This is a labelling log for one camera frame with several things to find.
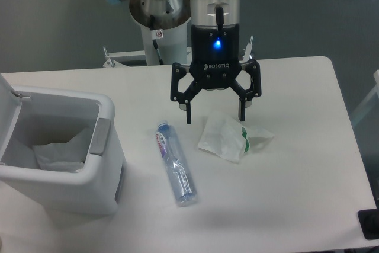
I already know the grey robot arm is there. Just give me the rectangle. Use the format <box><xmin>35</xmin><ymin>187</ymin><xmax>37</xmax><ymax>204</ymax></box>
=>
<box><xmin>110</xmin><ymin>0</ymin><xmax>262</xmax><ymax>121</ymax></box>

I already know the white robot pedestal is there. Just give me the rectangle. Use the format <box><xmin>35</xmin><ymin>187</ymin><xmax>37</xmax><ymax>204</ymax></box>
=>
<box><xmin>139</xmin><ymin>20</ymin><xmax>189</xmax><ymax>66</ymax></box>

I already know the white paper bag trash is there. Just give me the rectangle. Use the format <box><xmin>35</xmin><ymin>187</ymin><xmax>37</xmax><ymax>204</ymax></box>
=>
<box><xmin>198</xmin><ymin>111</ymin><xmax>274</xmax><ymax>164</ymax></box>

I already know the black device at table edge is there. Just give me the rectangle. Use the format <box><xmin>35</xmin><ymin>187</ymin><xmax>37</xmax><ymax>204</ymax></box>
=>
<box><xmin>358</xmin><ymin>209</ymin><xmax>378</xmax><ymax>240</ymax></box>

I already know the crushed clear plastic bottle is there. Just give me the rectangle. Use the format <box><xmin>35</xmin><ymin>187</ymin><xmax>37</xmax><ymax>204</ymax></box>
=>
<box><xmin>155</xmin><ymin>120</ymin><xmax>197</xmax><ymax>207</ymax></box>

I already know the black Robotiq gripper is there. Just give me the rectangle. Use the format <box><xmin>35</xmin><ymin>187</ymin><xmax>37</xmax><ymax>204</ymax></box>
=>
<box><xmin>170</xmin><ymin>24</ymin><xmax>261</xmax><ymax>124</ymax></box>

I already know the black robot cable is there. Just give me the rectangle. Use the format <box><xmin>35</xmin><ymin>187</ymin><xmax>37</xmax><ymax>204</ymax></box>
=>
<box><xmin>149</xmin><ymin>15</ymin><xmax>165</xmax><ymax>66</ymax></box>

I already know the white pedestal base frame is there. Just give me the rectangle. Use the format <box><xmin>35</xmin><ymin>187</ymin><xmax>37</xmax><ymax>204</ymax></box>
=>
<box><xmin>102</xmin><ymin>36</ymin><xmax>255</xmax><ymax>68</ymax></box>

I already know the white trash can lid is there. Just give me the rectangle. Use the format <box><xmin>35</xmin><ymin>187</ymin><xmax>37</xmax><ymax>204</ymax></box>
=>
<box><xmin>1</xmin><ymin>75</ymin><xmax>31</xmax><ymax>159</ymax></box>

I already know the white trash can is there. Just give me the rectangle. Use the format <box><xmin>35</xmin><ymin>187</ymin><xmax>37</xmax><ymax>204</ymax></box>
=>
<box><xmin>1</xmin><ymin>81</ymin><xmax>126</xmax><ymax>215</ymax></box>

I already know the white paper in bin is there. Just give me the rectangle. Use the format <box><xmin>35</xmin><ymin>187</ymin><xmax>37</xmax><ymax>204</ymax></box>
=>
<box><xmin>32</xmin><ymin>127</ymin><xmax>92</xmax><ymax>173</ymax></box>

